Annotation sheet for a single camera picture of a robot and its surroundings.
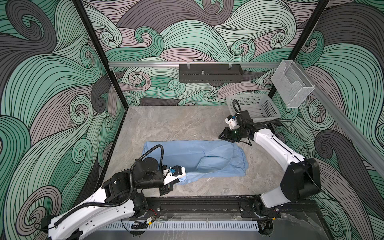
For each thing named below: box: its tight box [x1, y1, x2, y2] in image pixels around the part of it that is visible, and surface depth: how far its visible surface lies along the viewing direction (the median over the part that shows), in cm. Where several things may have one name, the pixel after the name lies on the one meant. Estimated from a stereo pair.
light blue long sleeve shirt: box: [142, 140, 249, 186], surface depth 92 cm
